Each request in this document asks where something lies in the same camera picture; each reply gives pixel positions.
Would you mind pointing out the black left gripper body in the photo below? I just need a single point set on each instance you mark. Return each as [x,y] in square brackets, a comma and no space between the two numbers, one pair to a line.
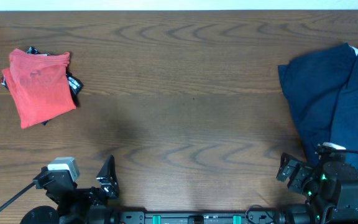
[90,196]

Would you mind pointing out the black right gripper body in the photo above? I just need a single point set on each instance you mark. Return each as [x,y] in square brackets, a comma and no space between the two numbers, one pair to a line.
[305,182]

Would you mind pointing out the orange soccer t-shirt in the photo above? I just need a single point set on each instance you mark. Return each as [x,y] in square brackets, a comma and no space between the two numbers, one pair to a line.
[39,87]

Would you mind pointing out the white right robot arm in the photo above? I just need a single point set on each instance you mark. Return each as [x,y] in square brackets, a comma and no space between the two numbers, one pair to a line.
[330,188]

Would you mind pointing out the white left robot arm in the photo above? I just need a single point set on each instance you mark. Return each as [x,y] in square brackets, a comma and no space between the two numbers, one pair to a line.
[74,205]

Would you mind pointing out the navy blue garment pile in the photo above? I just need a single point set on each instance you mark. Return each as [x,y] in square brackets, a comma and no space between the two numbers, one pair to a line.
[322,93]

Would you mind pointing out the black printed folded shirt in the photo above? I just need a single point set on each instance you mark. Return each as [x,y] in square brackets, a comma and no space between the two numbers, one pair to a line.
[73,84]

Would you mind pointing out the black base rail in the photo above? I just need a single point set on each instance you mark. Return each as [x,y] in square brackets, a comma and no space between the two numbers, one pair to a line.
[255,214]

